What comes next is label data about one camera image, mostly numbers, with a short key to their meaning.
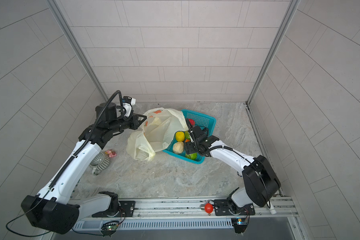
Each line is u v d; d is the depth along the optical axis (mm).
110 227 642
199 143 631
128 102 619
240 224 678
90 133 500
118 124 589
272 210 693
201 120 993
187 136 913
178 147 866
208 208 695
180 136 913
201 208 706
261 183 418
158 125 933
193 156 831
